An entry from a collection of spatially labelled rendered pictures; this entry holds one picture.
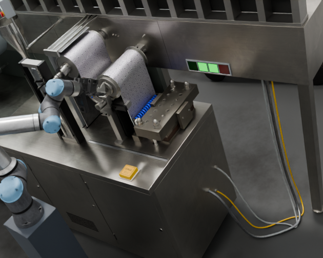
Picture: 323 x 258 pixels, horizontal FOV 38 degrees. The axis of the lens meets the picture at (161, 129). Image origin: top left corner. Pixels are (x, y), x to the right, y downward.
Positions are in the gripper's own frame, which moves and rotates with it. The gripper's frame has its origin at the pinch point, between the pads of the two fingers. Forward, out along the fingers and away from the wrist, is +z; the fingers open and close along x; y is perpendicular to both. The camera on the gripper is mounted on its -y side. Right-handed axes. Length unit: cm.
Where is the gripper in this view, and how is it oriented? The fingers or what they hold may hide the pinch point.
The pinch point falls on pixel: (103, 94)
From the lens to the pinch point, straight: 240.2
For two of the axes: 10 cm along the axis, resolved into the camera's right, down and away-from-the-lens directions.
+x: -8.2, -1.6, 5.5
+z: 5.7, -0.3, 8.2
